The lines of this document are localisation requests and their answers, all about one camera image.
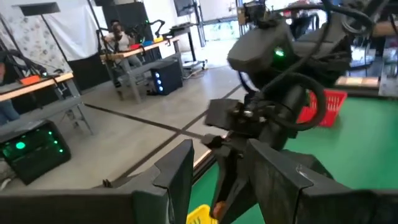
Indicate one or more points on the black computer blue lights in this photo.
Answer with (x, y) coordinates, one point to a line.
(171, 77)

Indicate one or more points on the black panel lamp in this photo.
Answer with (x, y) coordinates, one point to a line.
(38, 8)

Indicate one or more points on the black perforated computer tower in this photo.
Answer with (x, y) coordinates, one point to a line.
(34, 149)

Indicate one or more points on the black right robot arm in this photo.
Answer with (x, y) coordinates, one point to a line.
(258, 53)

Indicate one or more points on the wooden table grey legs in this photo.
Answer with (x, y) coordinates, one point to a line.
(140, 49)
(37, 85)

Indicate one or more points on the red plastic basket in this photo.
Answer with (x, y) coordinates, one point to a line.
(334, 105)

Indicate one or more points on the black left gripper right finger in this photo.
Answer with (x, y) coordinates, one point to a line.
(280, 193)

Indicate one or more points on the black monitor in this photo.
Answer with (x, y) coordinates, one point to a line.
(183, 6)

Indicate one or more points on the person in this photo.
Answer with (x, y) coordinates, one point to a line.
(6, 109)
(121, 42)

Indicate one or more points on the white backdrop sheet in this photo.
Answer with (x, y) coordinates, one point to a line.
(74, 31)

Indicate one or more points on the green table mat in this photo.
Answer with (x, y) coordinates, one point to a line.
(357, 149)

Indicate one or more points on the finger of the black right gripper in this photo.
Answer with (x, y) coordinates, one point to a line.
(239, 186)
(217, 174)

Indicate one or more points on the yellow plastic basket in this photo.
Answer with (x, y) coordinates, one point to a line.
(200, 216)

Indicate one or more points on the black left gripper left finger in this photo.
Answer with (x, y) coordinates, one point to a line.
(168, 193)

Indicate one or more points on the orange basket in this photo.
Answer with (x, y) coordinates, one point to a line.
(29, 80)

